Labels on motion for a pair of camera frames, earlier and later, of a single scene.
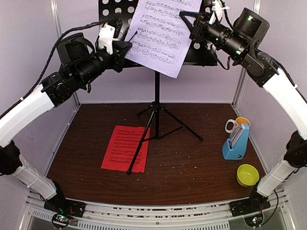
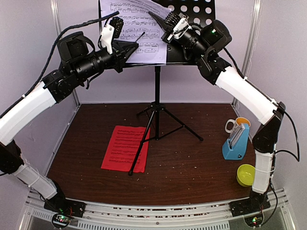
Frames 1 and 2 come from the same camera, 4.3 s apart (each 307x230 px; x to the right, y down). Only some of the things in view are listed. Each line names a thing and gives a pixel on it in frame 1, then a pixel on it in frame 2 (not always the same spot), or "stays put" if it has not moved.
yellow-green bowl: (247, 175) stays put
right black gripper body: (199, 34) to (166, 35)
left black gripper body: (117, 65) stays put
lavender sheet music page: (163, 37) stays put
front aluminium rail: (208, 216) stays put
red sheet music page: (123, 147) stays put
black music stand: (128, 13) to (198, 11)
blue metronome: (234, 147) stays put
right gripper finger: (184, 13) to (161, 22)
